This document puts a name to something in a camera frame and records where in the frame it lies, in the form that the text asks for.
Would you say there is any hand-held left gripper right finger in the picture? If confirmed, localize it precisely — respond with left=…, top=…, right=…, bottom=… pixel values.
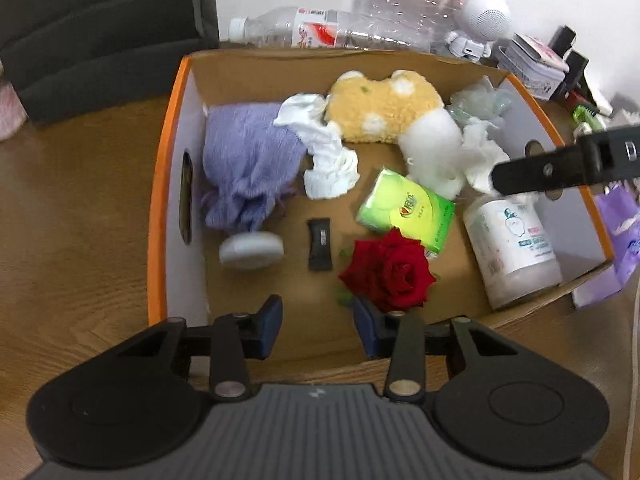
left=352, top=296, right=506, bottom=401

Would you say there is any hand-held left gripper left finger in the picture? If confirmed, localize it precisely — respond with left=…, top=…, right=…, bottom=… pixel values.
left=120, top=294, right=285, bottom=402

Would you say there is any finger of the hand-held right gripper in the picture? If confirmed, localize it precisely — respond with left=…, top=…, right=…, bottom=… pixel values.
left=491, top=126, right=640, bottom=195

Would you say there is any orange rimmed cardboard box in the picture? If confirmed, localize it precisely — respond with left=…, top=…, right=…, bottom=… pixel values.
left=147, top=49, right=615, bottom=356

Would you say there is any white tissue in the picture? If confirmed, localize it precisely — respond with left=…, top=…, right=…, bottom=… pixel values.
left=274, top=92, right=361, bottom=200
left=460, top=120, right=511, bottom=193

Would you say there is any red artificial rose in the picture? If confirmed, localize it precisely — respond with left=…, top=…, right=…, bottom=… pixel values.
left=337, top=228, right=437, bottom=313

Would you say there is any white round case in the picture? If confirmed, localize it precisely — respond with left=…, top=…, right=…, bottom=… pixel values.
left=219, top=231, right=285, bottom=272

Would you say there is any clear cotton swab container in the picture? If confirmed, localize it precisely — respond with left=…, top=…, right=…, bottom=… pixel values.
left=462, top=192, right=563, bottom=311

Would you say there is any iridescent clear plastic bag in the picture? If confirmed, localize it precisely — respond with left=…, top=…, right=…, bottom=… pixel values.
left=447, top=76, right=513, bottom=126

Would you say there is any small black packet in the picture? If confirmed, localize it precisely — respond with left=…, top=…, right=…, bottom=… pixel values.
left=306, top=217, right=335, bottom=272

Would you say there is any green tissue packet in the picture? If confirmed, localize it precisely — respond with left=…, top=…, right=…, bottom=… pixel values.
left=356, top=167, right=457, bottom=260

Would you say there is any purple cloth drawstring pouch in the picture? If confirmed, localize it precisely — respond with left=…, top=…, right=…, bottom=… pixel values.
left=201, top=102, right=306, bottom=233

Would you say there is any yellow white plush hamster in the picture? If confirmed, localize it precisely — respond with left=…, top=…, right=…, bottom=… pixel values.
left=325, top=70, right=466, bottom=200

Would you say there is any green spray bottle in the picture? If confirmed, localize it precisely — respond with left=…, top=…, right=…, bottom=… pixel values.
left=572, top=105, right=608, bottom=126

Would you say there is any white boxed item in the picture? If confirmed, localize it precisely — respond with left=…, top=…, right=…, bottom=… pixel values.
left=497, top=45, right=568, bottom=100

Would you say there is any black rectangular box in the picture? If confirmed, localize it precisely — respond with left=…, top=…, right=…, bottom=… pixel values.
left=562, top=52, right=590, bottom=101
left=547, top=25, right=576, bottom=56

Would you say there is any purple tissue pack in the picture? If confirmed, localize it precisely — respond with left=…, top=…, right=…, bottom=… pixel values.
left=572, top=185, right=640, bottom=308

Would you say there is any pink printed case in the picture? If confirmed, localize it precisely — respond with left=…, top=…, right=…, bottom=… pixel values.
left=510, top=34, right=571, bottom=73

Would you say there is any white robot speaker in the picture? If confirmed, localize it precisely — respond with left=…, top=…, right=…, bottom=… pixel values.
left=444, top=0, right=513, bottom=63

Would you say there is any black paper bag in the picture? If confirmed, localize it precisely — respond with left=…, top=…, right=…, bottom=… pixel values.
left=0, top=0, right=221, bottom=126

